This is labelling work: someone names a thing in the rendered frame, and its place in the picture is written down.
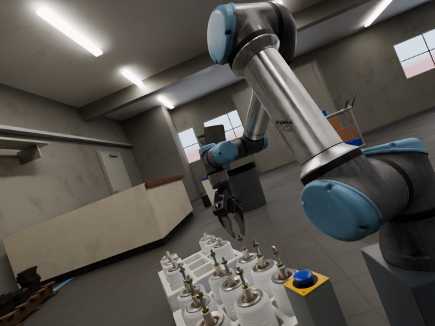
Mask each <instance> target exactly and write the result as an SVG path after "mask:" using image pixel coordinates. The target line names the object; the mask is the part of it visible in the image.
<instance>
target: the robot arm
mask: <svg viewBox="0 0 435 326"><path fill-rule="evenodd" d="M207 41H208V50H209V53H210V56H211V58H212V60H213V62H214V63H216V64H218V65H225V64H227V65H229V67H230V68H231V70H232V71H233V73H234V74H235V76H237V77H239V78H245V79H246V81H247V82H248V84H249V85H250V87H251V89H252V96H251V102H250V105H249V110H248V113H247V119H246V122H245V127H244V130H243V136H241V137H239V138H235V139H233V140H229V141H228V140H226V141H222V142H220V143H218V144H215V143H212V144H208V145H205V146H203V147H201V148H199V155H200V159H201V161H202V163H203V166H204V168H205V171H206V174H207V176H208V180H209V181H210V184H211V186H212V189H213V190H215V189H218V190H217V191H215V194H214V205H213V210H212V212H213V214H214V215H215V216H218V219H219V221H220V223H221V224H222V226H223V227H224V228H225V229H226V231H227V232H228V233H229V234H230V235H231V236H232V237H233V238H234V239H235V238H236V237H235V234H234V232H233V231H232V221H231V220H230V217H228V213H233V214H234V213H236V214H235V216H234V220H235V221H236V222H237V223H238V227H239V228H240V232H241V234H242V235H243V236H245V231H246V229H245V218H244V216H243V210H242V208H241V206H242V203H241V200H240V196H239V195H238V193H236V194H234V192H233V190H232V187H231V185H230V181H229V176H228V174H227V171H226V169H225V166H224V165H225V164H230V163H231V162H234V161H236V160H239V159H241V158H244V157H247V156H249V155H252V154H255V153H259V152H260V151H263V150H264V149H266V148H267V146H268V142H267V141H268V138H267V136H266V134H265V132H266V129H267V126H268V123H269V119H270V118H271V120H272V121H273V123H274V124H275V126H276V128H277V129H278V130H279V132H280V134H281V135H282V137H283V138H284V140H285V142H286V143H287V145H288V146H289V148H290V150H291V151H292V152H293V154H294V156H295V157H296V159H297V160H298V162H299V164H300V165H301V166H302V172H301V175H300V180H301V182H302V184H303V185H304V189H303V190H302V193H301V200H302V201H303V202H302V207H303V210H304V212H305V214H306V215H307V217H308V219H309V220H310V221H311V222H312V223H313V224H314V225H315V226H316V227H317V228H318V229H319V230H320V231H321V232H323V233H325V234H326V235H330V236H331V237H332V238H334V239H337V240H340V241H346V242H353V241H359V240H361V239H363V238H365V237H366V236H368V235H371V234H374V233H375V232H377V231H379V248H380V251H381V253H382V255H383V258H384V259H385V260H386V261H387V262H388V263H390V264H391V265H394V266H396V267H399V268H404V269H407V270H415V271H426V272H431V271H435V172H434V170H433V168H432V165H431V163H430V160H429V158H428V155H429V154H428V152H427V151H425V148H424V147H423V144H422V143H421V141H420V140H419V139H417V138H406V139H403V140H398V141H395V142H390V143H387V144H382V145H379V146H374V147H369V148H366V149H362V150H361V149H360V148H359V147H358V146H353V145H349V144H345V143H344V142H343V141H342V140H341V138H340V136H339V135H338V134H337V132H336V131H335V130H334V128H333V127H332V126H331V124H330V123H329V122H328V120H327V119H326V117H325V116H324V115H323V113H322V111H321V110H320V109H319V108H318V106H317V105H316V103H315V102H314V101H313V99H312V98H311V97H310V95H309V94H308V92H307V91H306V90H305V88H304V87H303V85H302V84H301V83H300V81H299V80H298V78H297V77H296V76H295V74H294V73H293V71H292V70H291V69H290V66H291V63H292V60H293V57H294V55H295V50H296V41H297V31H296V23H295V20H294V18H293V15H292V13H291V12H290V11H289V10H288V9H287V8H286V7H285V6H284V5H282V4H280V3H277V2H272V1H269V2H262V3H236V4H234V3H229V4H225V5H219V6H217V7H216V8H215V9H214V10H213V12H212V14H211V16H210V19H209V22H208V31H207ZM238 198H239V199H238ZM239 200H240V201H239Z"/></svg>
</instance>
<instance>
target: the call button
mask: <svg viewBox="0 0 435 326"><path fill-rule="evenodd" d="M293 277H294V280H295V282H297V283H298V284H299V285H308V284H310V283H311V282H312V280H313V273H312V271H310V270H300V271H298V272H296V273H295V274H294V276H293Z"/></svg>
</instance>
